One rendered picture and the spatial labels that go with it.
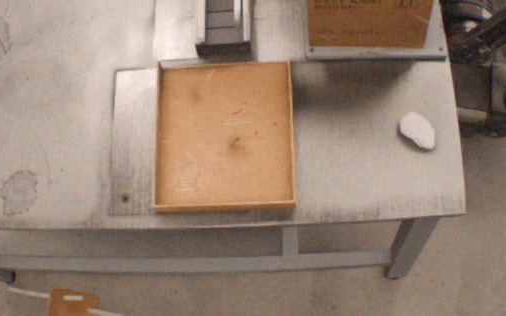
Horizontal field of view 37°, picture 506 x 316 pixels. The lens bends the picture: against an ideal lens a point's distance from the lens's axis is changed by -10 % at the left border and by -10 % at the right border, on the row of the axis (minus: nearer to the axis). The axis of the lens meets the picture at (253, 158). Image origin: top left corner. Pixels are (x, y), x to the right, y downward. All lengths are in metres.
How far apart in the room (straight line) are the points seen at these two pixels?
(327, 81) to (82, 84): 0.50
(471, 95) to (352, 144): 0.80
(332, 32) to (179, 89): 0.32
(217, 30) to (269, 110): 0.19
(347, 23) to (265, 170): 0.32
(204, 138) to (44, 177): 0.34
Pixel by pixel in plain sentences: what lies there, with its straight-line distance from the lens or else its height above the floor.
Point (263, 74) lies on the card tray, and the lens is 1.61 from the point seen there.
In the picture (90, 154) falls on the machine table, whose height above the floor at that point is 0.83.
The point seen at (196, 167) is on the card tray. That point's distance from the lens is 1.55.
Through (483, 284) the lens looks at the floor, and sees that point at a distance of 2.38.
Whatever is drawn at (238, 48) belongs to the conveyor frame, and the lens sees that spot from 1.61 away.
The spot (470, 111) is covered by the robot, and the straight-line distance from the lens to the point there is 2.27.
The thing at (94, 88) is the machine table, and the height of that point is 0.83.
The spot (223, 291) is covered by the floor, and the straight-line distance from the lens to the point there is 2.34.
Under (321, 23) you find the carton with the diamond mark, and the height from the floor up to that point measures 0.95.
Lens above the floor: 2.29
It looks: 70 degrees down
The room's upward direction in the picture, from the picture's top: 12 degrees counter-clockwise
